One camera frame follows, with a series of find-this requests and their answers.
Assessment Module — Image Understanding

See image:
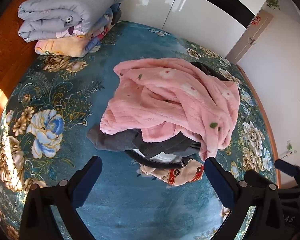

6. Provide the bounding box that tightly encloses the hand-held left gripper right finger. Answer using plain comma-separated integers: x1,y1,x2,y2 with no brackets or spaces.
204,157,288,240

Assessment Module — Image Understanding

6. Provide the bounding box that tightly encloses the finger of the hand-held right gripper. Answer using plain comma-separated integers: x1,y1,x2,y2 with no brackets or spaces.
274,158,300,189

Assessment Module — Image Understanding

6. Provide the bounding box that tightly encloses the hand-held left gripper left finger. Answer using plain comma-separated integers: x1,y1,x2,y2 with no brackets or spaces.
19,156,103,240

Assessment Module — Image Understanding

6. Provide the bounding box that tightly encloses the pink fleece garment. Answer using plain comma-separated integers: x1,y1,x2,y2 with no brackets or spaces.
100,57,241,162

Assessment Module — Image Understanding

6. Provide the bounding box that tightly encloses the beige car print garment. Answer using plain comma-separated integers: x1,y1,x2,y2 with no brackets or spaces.
137,159,205,187

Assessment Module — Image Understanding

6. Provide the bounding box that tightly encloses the blue floral bedspread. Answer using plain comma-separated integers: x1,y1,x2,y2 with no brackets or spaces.
0,20,278,240

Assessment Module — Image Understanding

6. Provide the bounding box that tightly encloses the dark grey garment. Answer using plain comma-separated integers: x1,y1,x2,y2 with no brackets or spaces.
86,122,145,155

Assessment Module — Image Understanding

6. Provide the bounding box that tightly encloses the white door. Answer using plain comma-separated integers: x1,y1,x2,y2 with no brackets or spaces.
226,7,274,65

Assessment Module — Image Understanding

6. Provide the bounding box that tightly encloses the printed folded blanket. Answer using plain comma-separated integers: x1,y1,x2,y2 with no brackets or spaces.
34,2,123,57

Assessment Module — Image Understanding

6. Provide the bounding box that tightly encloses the wooden headboard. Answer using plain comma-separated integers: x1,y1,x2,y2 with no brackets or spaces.
0,0,50,145

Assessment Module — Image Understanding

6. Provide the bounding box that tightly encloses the white wardrobe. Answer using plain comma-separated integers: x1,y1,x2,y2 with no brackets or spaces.
119,0,254,61

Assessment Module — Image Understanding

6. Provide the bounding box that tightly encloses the grey folded quilt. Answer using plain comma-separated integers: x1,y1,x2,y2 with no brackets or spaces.
17,0,128,43

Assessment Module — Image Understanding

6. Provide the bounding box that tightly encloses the wall socket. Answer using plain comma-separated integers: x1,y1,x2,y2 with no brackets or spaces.
286,141,297,156

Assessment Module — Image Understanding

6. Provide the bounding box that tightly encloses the wooden bed frame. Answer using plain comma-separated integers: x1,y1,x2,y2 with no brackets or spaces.
237,64,282,188

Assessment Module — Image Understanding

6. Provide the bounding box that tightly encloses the green plant wall sticker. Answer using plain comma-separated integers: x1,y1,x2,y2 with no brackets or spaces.
265,0,282,11

